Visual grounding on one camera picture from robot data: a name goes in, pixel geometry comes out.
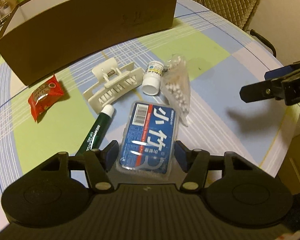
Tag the green ointment tube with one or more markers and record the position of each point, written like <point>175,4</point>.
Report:
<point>97,131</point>

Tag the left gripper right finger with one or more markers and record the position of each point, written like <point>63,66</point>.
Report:
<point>194,163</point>

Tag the plaid tablecloth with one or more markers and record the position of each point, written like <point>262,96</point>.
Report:
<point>220,59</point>

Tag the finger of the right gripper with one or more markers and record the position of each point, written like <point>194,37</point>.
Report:
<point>257,92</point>
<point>279,72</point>

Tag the red snack packet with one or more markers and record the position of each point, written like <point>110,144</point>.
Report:
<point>43,97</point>

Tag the white plastic hair claw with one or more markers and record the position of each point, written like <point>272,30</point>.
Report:
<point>113,82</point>

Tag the brown cardboard storage box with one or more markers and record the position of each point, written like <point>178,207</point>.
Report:
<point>41,36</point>

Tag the bag of cotton swabs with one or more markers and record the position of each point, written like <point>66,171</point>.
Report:
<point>175,86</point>

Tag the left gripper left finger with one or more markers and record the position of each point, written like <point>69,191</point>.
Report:
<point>98,163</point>

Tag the small white pill bottle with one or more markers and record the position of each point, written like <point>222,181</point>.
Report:
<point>152,78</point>

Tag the blue dental floss box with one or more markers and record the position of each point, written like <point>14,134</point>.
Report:
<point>148,140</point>

